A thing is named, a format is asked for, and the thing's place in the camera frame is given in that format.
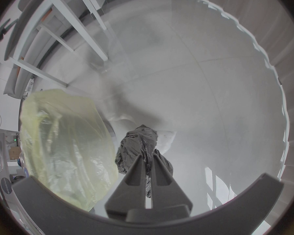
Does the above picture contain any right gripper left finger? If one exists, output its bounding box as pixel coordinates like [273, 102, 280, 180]
[105, 153, 148, 220]

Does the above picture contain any pale beige curtain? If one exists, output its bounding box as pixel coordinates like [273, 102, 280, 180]
[173, 0, 294, 183]

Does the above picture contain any yellow plastic bag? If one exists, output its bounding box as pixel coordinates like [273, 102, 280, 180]
[19, 89, 119, 211]

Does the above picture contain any grey cushioned white chair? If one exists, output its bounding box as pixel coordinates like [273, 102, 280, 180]
[5, 0, 111, 89]

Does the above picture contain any black plastic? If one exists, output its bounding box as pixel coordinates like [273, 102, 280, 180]
[115, 124, 174, 198]

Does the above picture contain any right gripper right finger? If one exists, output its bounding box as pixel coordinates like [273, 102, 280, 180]
[151, 154, 194, 217]

